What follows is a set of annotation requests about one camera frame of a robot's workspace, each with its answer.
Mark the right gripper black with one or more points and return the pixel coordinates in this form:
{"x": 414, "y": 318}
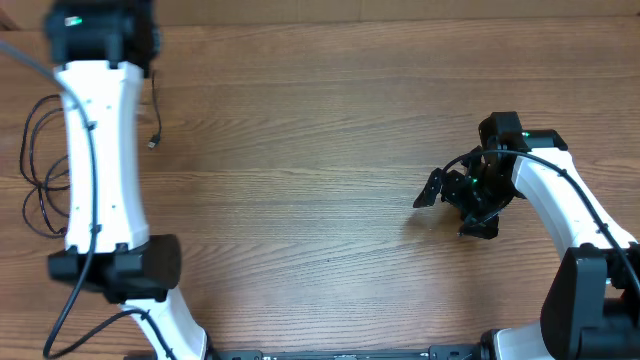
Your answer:
{"x": 453, "y": 181}

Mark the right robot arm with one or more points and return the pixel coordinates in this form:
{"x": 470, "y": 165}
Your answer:
{"x": 591, "y": 310}

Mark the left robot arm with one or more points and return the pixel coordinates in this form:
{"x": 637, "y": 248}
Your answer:
{"x": 103, "y": 51}

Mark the cardboard wall panel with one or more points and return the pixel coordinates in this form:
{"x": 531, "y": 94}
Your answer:
{"x": 223, "y": 12}

